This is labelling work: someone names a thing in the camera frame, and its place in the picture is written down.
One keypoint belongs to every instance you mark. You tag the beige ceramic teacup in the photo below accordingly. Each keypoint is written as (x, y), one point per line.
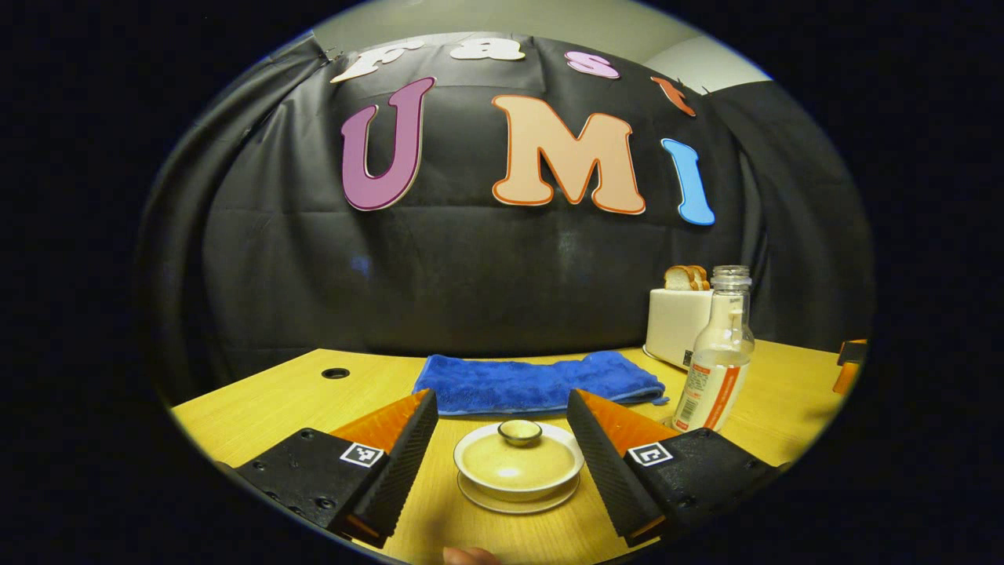
(518, 496)

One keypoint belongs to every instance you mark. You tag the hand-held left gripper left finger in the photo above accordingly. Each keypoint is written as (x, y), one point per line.
(400, 471)

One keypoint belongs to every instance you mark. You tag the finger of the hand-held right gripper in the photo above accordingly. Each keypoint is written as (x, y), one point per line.
(845, 380)

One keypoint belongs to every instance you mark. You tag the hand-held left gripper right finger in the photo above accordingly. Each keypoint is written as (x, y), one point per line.
(604, 471)

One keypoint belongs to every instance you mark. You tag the beige teacup lid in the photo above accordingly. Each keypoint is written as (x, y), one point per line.
(510, 463)

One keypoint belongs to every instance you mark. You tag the beige ceramic saucer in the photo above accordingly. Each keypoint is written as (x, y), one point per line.
(518, 508)

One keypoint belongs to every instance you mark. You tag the white toaster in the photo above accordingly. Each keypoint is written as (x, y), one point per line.
(671, 326)

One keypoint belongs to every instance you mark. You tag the blue towel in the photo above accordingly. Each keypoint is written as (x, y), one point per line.
(510, 384)

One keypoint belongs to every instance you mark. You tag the bread slice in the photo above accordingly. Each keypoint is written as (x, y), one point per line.
(704, 278)
(678, 278)

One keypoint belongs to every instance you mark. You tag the black backdrop cloth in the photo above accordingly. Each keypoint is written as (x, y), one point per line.
(471, 275)

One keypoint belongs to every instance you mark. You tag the clear glass water bottle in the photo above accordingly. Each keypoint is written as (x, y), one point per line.
(714, 377)

